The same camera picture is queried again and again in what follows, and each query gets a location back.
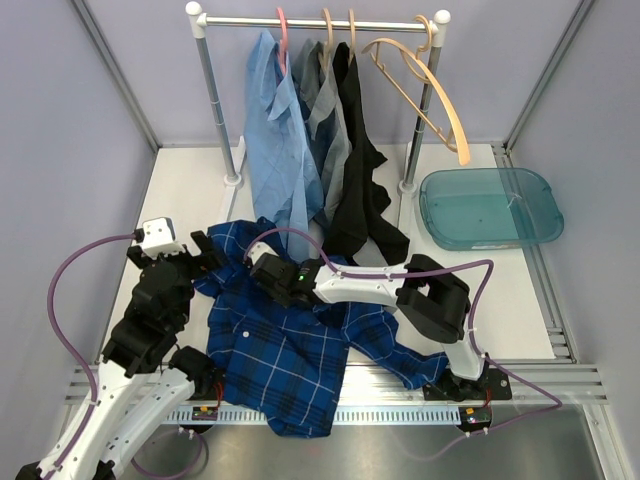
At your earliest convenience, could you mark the blue plaid shirt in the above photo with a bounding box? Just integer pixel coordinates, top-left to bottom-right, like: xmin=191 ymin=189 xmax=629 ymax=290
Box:
xmin=195 ymin=219 xmax=448 ymax=438

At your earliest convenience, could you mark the beige hanger of plaid shirt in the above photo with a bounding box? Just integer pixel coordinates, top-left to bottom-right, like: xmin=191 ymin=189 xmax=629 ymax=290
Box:
xmin=362 ymin=9 xmax=471 ymax=166

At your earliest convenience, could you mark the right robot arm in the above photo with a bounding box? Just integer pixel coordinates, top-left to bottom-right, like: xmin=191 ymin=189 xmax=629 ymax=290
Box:
xmin=247 ymin=242 xmax=488 ymax=399

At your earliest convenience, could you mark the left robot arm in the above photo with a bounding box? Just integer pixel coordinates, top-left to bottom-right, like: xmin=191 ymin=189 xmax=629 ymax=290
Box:
xmin=17 ymin=218 xmax=225 ymax=479

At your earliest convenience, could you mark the light blue shirt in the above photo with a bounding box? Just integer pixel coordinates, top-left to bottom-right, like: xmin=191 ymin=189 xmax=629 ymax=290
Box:
xmin=244 ymin=31 xmax=324 ymax=262

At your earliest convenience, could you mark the black shirt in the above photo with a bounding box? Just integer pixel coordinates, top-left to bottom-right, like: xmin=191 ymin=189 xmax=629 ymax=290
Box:
xmin=323 ymin=42 xmax=409 ymax=265

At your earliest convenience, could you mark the pink plastic hanger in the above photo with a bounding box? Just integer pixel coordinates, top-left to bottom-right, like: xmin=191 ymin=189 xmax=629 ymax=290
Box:
xmin=276 ymin=6 xmax=289 ymax=76

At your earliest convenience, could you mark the grey shirt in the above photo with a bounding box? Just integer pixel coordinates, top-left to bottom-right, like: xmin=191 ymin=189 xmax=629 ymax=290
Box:
xmin=292 ymin=39 xmax=351 ymax=228

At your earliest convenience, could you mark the beige hanger with grey shirt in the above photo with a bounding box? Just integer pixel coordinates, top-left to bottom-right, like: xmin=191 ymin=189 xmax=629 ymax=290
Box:
xmin=320 ymin=7 xmax=334 ymax=72

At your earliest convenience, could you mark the beige hanger with black shirt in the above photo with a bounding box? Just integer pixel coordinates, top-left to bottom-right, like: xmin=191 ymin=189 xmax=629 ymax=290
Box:
xmin=348 ymin=8 xmax=357 ymax=65

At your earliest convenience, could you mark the white and chrome clothes rack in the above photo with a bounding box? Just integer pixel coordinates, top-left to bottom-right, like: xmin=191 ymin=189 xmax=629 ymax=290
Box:
xmin=185 ymin=1 xmax=425 ymax=196

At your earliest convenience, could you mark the teal transparent plastic tray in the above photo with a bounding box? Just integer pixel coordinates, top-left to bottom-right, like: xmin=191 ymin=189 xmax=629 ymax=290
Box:
xmin=418 ymin=168 xmax=564 ymax=251

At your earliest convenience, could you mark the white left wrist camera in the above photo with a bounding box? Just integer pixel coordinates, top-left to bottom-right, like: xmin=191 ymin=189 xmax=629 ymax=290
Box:
xmin=134 ymin=217 xmax=186 ymax=259

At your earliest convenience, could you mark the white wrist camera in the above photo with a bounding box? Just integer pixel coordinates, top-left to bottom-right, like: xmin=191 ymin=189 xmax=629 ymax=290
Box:
xmin=134 ymin=217 xmax=186 ymax=259
xmin=245 ymin=241 xmax=278 ymax=275

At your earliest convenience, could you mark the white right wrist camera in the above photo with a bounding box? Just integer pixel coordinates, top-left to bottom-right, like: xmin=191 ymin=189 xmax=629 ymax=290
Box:
xmin=245 ymin=241 xmax=278 ymax=275

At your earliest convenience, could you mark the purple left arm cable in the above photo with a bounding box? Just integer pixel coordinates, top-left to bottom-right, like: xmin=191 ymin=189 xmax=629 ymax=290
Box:
xmin=47 ymin=228 xmax=206 ymax=480

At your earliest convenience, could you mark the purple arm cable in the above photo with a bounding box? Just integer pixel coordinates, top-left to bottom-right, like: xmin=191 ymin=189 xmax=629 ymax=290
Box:
xmin=243 ymin=227 xmax=564 ymax=461
xmin=47 ymin=228 xmax=206 ymax=480

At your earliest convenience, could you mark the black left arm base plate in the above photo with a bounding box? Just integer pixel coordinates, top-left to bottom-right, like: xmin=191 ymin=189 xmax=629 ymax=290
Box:
xmin=190 ymin=369 xmax=226 ymax=401

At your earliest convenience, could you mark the light blue slotted cable duct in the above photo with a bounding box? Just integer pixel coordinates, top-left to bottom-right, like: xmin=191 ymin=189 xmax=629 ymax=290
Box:
xmin=163 ymin=405 xmax=462 ymax=426

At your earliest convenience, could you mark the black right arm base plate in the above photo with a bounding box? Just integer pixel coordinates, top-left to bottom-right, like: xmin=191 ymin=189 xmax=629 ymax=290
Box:
xmin=422 ymin=367 xmax=513 ymax=402

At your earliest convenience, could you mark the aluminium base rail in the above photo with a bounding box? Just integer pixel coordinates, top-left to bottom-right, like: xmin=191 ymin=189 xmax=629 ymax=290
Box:
xmin=67 ymin=360 xmax=607 ymax=406

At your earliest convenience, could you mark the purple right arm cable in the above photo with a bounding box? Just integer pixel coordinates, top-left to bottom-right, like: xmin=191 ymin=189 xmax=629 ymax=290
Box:
xmin=243 ymin=227 xmax=564 ymax=461

